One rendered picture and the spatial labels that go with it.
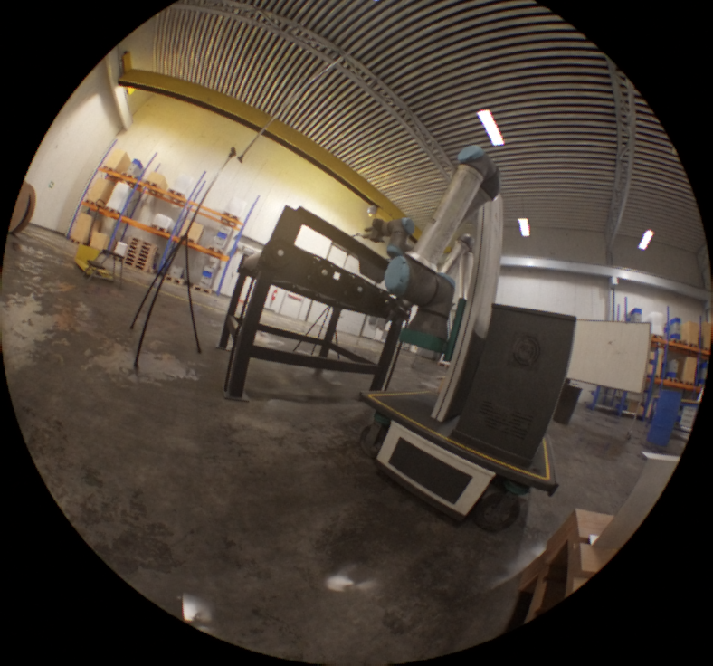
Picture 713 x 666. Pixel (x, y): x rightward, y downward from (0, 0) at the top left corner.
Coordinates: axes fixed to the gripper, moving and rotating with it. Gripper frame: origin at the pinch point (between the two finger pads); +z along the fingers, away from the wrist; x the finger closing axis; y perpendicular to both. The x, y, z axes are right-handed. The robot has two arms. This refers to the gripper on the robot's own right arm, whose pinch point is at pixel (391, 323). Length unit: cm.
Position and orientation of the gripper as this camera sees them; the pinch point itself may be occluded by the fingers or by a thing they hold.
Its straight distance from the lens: 161.1
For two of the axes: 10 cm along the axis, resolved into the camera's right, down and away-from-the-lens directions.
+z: -6.3, 7.7, 1.2
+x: 5.7, 3.6, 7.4
